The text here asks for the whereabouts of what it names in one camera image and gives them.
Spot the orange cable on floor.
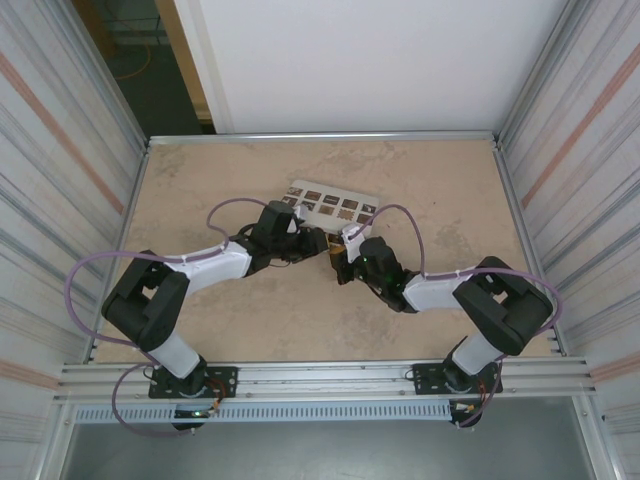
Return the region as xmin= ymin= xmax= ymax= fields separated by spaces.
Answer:
xmin=117 ymin=43 xmax=152 ymax=81

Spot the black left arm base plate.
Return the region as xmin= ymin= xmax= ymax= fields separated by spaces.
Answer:
xmin=148 ymin=365 xmax=239 ymax=400

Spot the wooden door frame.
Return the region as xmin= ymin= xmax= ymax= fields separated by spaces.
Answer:
xmin=153 ymin=0 xmax=217 ymax=122

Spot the white box with brown tiles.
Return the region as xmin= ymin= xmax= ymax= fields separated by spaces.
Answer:
xmin=281 ymin=179 xmax=382 ymax=236

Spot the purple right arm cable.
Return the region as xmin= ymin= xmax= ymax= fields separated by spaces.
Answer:
xmin=355 ymin=203 xmax=566 ymax=430

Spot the aluminium table edge profile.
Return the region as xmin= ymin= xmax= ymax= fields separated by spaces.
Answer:
xmin=146 ymin=130 xmax=502 ymax=147

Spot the grey slotted cable duct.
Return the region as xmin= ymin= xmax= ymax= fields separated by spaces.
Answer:
xmin=73 ymin=402 xmax=454 ymax=425

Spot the aluminium mounting rail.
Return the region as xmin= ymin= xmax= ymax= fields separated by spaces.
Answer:
xmin=58 ymin=355 xmax=597 ymax=407

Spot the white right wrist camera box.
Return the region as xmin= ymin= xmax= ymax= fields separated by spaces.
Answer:
xmin=339 ymin=224 xmax=374 ymax=264

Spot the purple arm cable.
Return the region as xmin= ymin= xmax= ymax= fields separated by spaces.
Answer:
xmin=355 ymin=203 xmax=566 ymax=430
xmin=67 ymin=198 xmax=271 ymax=439

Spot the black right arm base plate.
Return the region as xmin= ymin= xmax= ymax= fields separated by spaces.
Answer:
xmin=411 ymin=361 xmax=503 ymax=396

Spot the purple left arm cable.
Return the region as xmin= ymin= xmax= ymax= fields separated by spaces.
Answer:
xmin=67 ymin=198 xmax=271 ymax=439

